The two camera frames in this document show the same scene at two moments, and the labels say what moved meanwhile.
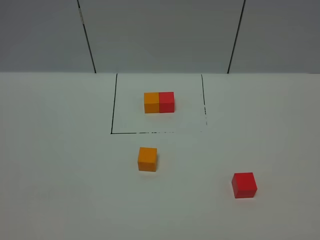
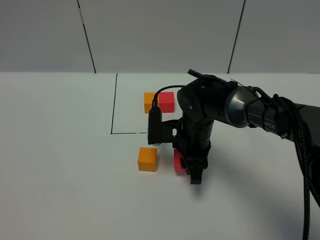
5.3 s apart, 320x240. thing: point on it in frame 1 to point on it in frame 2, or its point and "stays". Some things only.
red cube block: (244, 185) to (178, 168)
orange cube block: (147, 159) stays
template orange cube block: (151, 102) stays
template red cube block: (166, 102) stays
